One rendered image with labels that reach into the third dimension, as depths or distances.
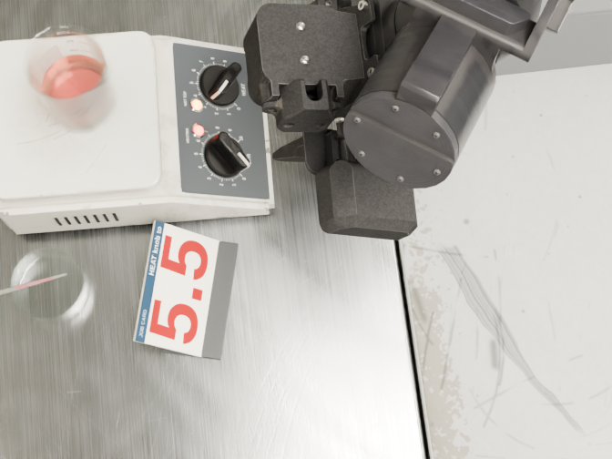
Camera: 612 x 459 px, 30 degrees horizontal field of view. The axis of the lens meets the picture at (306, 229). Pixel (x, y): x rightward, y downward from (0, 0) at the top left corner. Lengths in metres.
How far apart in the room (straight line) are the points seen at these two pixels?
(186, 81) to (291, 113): 0.27
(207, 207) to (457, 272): 0.20
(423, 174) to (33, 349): 0.41
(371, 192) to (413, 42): 0.12
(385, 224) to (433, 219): 0.24
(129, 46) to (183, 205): 0.12
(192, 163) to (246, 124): 0.06
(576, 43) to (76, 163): 0.38
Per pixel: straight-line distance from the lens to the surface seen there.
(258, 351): 0.86
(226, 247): 0.87
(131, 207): 0.83
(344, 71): 0.62
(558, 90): 0.94
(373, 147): 0.56
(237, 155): 0.83
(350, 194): 0.64
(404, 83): 0.52
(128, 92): 0.83
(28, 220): 0.85
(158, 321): 0.84
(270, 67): 0.61
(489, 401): 0.87
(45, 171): 0.82
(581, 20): 0.86
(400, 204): 0.66
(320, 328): 0.86
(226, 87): 0.85
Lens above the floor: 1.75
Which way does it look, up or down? 75 degrees down
